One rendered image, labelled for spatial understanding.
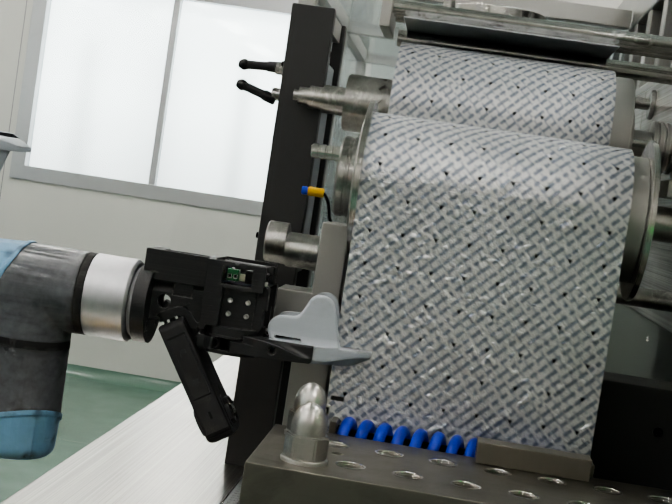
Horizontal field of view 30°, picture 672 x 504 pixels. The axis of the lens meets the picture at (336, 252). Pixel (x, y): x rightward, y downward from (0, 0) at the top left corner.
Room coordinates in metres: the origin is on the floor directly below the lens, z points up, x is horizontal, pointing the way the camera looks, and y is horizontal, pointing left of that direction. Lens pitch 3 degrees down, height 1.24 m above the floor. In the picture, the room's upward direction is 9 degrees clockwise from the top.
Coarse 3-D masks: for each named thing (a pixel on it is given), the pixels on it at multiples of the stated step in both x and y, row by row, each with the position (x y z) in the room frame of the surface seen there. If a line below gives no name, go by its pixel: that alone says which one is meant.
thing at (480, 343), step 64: (384, 256) 1.10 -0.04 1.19; (448, 256) 1.10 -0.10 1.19; (512, 256) 1.09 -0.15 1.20; (384, 320) 1.10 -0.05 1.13; (448, 320) 1.10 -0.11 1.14; (512, 320) 1.09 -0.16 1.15; (576, 320) 1.09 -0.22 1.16; (384, 384) 1.10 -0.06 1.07; (448, 384) 1.10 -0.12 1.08; (512, 384) 1.09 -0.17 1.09; (576, 384) 1.09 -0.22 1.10; (576, 448) 1.09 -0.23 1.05
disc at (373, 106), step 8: (376, 104) 1.16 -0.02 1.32; (368, 112) 1.12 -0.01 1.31; (368, 120) 1.11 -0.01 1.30; (368, 128) 1.11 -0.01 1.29; (360, 144) 1.10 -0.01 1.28; (360, 152) 1.10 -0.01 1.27; (360, 160) 1.10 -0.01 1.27; (360, 168) 1.10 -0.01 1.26; (360, 176) 1.10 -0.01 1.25; (352, 192) 1.10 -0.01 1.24; (352, 200) 1.10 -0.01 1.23; (352, 208) 1.10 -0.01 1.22; (352, 216) 1.10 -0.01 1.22; (352, 224) 1.11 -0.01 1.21
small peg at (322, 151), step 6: (312, 144) 1.16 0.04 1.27; (318, 144) 1.16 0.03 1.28; (324, 144) 1.16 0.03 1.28; (312, 150) 1.16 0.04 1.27; (318, 150) 1.16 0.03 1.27; (324, 150) 1.16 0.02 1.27; (330, 150) 1.16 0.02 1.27; (336, 150) 1.16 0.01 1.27; (312, 156) 1.16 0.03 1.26; (318, 156) 1.16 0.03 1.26; (324, 156) 1.16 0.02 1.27; (330, 156) 1.16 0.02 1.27; (336, 156) 1.16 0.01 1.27
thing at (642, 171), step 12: (636, 156) 1.14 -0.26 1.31; (636, 168) 1.11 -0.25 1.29; (648, 168) 1.11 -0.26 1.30; (636, 180) 1.10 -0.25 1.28; (648, 180) 1.10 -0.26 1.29; (636, 192) 1.09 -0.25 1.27; (648, 192) 1.09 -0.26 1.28; (348, 204) 1.12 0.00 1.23; (636, 204) 1.09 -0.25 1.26; (648, 204) 1.09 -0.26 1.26; (348, 216) 1.12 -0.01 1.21; (636, 216) 1.09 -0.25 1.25; (636, 228) 1.09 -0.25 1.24; (636, 240) 1.09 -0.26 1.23; (624, 252) 1.10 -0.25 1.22; (636, 252) 1.10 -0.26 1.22; (624, 264) 1.11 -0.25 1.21; (636, 264) 1.10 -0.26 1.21; (624, 276) 1.12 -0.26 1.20
